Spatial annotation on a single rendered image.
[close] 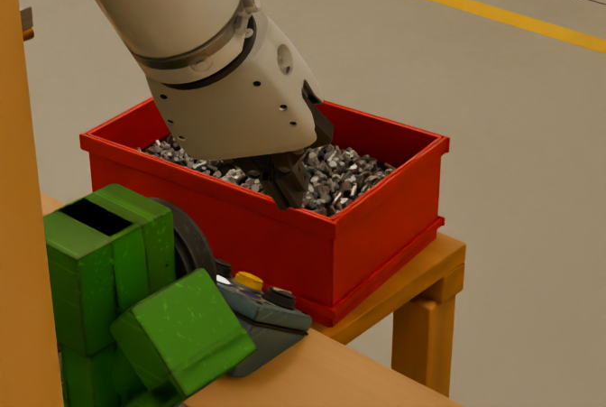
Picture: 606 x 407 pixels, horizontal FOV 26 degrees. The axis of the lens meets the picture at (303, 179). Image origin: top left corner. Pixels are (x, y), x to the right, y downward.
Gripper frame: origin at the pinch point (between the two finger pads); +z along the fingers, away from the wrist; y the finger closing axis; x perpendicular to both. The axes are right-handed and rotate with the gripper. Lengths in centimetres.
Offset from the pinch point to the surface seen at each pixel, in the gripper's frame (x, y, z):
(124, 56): -186, 144, 173
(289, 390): 10.6, 2.9, 12.7
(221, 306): 21.3, -6.0, -17.0
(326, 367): 7.7, 0.9, 14.8
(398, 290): -12.2, 3.2, 35.7
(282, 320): 5.0, 3.9, 11.7
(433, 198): -23.0, 0.3, 35.5
